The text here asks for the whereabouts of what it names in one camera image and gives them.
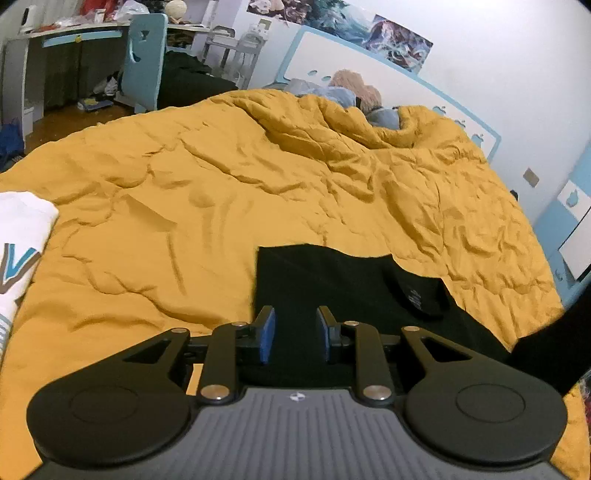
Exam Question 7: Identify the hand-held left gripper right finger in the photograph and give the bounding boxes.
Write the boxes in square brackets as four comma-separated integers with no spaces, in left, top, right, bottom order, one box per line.
[316,305,482,403]

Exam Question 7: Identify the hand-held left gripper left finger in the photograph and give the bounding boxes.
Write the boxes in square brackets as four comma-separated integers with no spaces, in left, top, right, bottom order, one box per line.
[111,305,278,406]

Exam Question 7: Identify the black garment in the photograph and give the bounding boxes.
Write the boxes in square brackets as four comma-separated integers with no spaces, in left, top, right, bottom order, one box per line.
[252,244,513,389]

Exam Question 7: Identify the blue and white wardrobe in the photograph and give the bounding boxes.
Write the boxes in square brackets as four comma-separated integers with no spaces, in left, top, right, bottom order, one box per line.
[533,138,591,311]

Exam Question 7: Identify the yellow quilt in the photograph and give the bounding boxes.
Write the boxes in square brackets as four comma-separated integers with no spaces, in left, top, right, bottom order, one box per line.
[0,88,591,480]

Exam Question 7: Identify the blue pillow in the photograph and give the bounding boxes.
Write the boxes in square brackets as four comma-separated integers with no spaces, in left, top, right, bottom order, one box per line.
[367,106,400,131]
[285,78,357,108]

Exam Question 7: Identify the brown teddy bear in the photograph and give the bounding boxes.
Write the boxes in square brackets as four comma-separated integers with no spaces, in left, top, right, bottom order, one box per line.
[329,69,383,114]

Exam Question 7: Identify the white blue-edged headboard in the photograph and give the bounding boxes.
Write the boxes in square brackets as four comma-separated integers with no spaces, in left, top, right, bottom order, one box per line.
[277,25,502,163]

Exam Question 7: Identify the dark cloth pile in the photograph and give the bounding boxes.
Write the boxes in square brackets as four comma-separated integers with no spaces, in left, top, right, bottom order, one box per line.
[159,48,239,112]

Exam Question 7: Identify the white printed t-shirt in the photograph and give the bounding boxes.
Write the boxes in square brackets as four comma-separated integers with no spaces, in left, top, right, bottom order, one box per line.
[0,190,60,363]

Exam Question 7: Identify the white rolling cart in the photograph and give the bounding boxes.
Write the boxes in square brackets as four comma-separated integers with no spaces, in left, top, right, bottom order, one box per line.
[201,27,260,91]

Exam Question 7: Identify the light blue chair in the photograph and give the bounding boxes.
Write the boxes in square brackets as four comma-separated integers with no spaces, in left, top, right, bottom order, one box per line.
[115,13,168,114]

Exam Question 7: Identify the blue cloth bag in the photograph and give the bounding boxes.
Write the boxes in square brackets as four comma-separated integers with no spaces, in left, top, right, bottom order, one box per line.
[0,118,25,160]

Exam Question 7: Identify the white plastic bag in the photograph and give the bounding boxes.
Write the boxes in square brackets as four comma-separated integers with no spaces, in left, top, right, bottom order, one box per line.
[113,0,151,22]

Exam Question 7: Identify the white and blue desk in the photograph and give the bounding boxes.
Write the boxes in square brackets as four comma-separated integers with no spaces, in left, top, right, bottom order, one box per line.
[0,21,134,139]

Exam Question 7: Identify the red bag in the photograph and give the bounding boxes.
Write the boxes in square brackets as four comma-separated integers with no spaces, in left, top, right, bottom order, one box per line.
[78,0,116,22]

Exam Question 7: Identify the anime wall poster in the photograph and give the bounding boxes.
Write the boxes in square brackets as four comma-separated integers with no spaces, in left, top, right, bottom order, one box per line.
[364,14,435,73]
[247,0,288,16]
[285,0,371,35]

